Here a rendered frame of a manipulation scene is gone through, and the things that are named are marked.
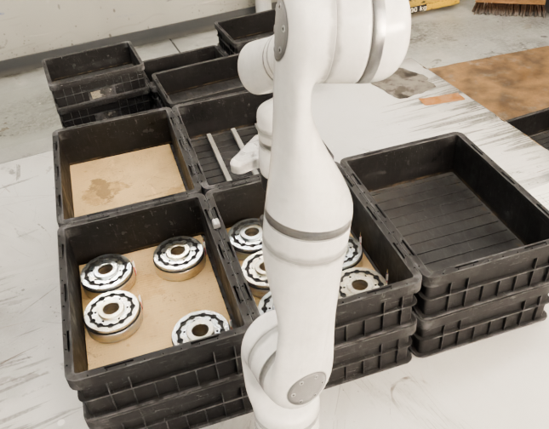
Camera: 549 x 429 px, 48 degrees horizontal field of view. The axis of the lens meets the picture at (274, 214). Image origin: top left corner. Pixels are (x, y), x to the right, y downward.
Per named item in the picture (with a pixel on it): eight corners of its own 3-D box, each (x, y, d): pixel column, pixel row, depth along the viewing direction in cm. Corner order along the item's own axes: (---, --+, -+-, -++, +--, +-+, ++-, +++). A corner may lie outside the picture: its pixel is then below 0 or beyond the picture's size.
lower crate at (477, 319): (551, 323, 123) (564, 280, 116) (416, 365, 118) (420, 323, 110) (448, 208, 154) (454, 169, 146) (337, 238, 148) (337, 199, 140)
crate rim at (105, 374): (257, 339, 99) (255, 328, 97) (69, 393, 93) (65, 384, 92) (204, 200, 129) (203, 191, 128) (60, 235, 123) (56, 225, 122)
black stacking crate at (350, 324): (419, 327, 111) (424, 282, 104) (263, 374, 105) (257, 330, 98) (336, 203, 141) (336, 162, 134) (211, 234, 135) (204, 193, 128)
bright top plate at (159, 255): (208, 264, 121) (207, 261, 121) (157, 277, 119) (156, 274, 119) (198, 233, 129) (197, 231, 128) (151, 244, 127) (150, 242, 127)
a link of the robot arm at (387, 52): (330, 19, 75) (262, 18, 73) (423, -38, 49) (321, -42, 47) (330, 95, 76) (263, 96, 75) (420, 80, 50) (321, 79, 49)
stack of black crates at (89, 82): (149, 125, 309) (129, 39, 281) (163, 153, 287) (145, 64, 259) (69, 145, 299) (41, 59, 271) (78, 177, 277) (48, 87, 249)
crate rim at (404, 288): (425, 290, 105) (426, 280, 103) (257, 339, 99) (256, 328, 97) (336, 168, 135) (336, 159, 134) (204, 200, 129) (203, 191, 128)
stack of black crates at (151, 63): (224, 105, 320) (215, 43, 298) (243, 132, 297) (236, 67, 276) (149, 125, 309) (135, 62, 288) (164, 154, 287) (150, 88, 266)
